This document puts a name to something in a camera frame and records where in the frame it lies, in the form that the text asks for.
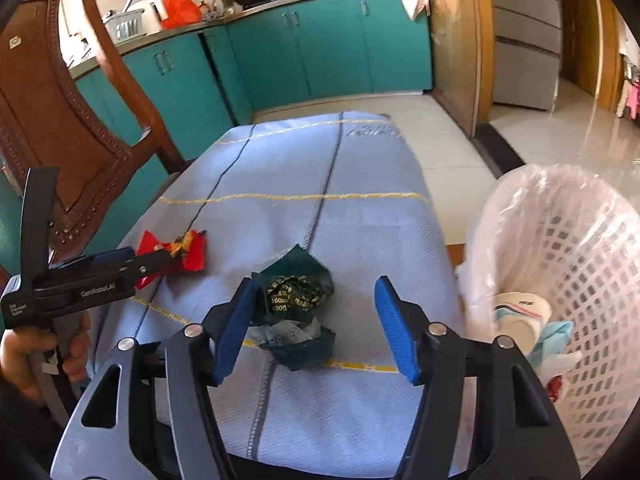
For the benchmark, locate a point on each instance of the teal lower cabinets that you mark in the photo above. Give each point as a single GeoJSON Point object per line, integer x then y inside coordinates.
{"type": "Point", "coordinates": [325, 50]}

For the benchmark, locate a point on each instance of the dark green wrapper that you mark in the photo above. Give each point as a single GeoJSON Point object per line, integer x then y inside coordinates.
{"type": "Point", "coordinates": [295, 290]}

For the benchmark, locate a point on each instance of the blue striped cloth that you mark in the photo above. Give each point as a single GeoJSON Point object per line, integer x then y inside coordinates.
{"type": "Point", "coordinates": [350, 240]}

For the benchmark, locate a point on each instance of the white paper cup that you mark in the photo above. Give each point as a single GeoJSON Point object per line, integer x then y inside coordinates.
{"type": "Point", "coordinates": [525, 310]}

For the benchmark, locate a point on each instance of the person's left hand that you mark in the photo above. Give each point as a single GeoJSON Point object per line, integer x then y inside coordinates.
{"type": "Point", "coordinates": [20, 360]}

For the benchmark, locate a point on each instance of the white lined waste basket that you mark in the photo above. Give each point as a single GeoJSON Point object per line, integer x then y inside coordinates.
{"type": "Point", "coordinates": [500, 210]}

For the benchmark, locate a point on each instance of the red plastic bag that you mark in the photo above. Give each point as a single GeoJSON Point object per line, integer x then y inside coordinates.
{"type": "Point", "coordinates": [180, 7]}

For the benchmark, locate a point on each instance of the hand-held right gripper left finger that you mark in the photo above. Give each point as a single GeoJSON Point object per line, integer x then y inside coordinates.
{"type": "Point", "coordinates": [232, 332]}

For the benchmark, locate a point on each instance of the brown wooden door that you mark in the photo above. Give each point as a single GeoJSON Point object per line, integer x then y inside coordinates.
{"type": "Point", "coordinates": [580, 35]}

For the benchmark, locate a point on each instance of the white plastic mesh basket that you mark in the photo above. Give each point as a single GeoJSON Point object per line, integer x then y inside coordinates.
{"type": "Point", "coordinates": [590, 270]}

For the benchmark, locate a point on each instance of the person's left forearm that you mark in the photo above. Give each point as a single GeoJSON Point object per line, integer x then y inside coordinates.
{"type": "Point", "coordinates": [25, 435]}

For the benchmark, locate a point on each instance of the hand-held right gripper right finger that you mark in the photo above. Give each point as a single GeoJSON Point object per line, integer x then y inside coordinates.
{"type": "Point", "coordinates": [397, 332]}

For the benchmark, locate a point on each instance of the carved wooden chair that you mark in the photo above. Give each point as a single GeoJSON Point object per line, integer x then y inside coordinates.
{"type": "Point", "coordinates": [60, 125]}

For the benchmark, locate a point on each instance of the blue face mask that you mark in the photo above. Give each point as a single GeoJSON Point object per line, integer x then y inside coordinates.
{"type": "Point", "coordinates": [557, 332]}

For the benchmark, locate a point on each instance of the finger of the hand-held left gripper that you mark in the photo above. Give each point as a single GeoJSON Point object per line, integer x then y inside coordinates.
{"type": "Point", "coordinates": [140, 259]}
{"type": "Point", "coordinates": [150, 275]}

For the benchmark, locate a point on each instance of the white dish rack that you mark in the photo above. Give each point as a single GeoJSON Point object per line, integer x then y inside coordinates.
{"type": "Point", "coordinates": [125, 27]}

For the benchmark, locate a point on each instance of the steel pan lid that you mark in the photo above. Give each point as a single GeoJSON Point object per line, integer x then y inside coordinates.
{"type": "Point", "coordinates": [223, 2]}

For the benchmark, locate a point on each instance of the wooden framed glass door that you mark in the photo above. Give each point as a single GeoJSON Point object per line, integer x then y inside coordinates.
{"type": "Point", "coordinates": [455, 60]}

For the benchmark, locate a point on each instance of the grey refrigerator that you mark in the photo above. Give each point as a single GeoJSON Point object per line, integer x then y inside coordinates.
{"type": "Point", "coordinates": [525, 60]}

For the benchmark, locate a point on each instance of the red wrapper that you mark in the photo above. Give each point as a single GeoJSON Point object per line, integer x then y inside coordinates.
{"type": "Point", "coordinates": [192, 255]}

